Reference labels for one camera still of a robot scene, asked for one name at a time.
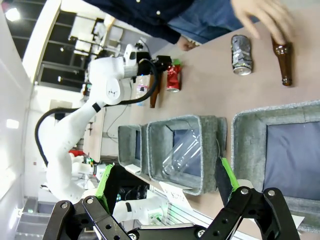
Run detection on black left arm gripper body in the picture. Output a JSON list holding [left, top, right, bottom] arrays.
[[155, 54, 173, 74]]

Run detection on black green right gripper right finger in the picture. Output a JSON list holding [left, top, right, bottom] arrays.
[[199, 156, 301, 240]]

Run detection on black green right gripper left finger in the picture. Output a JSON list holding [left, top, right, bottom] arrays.
[[43, 163, 141, 240]]

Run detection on crushed red can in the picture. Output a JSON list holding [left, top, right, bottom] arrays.
[[165, 64, 183, 94]]

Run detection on brown glass bottle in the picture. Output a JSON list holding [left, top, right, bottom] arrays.
[[271, 36, 295, 87], [149, 73, 163, 109]]

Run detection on person's dark sleeved right forearm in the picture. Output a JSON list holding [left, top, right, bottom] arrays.
[[147, 21, 182, 45]]

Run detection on large grey felt basket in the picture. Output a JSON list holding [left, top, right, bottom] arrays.
[[230, 99, 320, 232]]

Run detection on crushed silver can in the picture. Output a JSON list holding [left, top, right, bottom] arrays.
[[230, 34, 254, 76]]

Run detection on person's right hand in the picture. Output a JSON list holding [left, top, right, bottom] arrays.
[[177, 36, 201, 52]]

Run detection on person's left hand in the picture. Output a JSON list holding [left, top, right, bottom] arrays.
[[231, 0, 295, 45]]

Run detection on white paper label card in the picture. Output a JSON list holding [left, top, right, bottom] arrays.
[[287, 212, 306, 230], [236, 178, 255, 191], [158, 180, 188, 205]]

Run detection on labelled clear plastic bottle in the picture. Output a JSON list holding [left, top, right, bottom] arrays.
[[133, 74, 151, 108]]

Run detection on person body blue clothes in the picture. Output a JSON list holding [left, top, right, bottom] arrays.
[[84, 0, 261, 45]]

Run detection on red background object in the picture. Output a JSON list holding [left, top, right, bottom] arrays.
[[67, 149, 85, 158]]

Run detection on aluminium frame rail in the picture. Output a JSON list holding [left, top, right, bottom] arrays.
[[167, 199, 241, 230]]

